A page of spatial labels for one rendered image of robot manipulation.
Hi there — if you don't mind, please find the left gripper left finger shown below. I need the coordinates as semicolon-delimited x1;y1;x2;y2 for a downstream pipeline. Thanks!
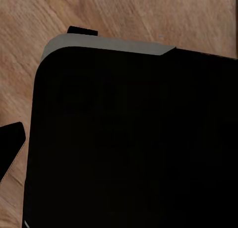
0;122;26;181

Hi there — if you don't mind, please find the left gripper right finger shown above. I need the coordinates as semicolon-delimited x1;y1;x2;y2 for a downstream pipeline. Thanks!
222;121;238;161

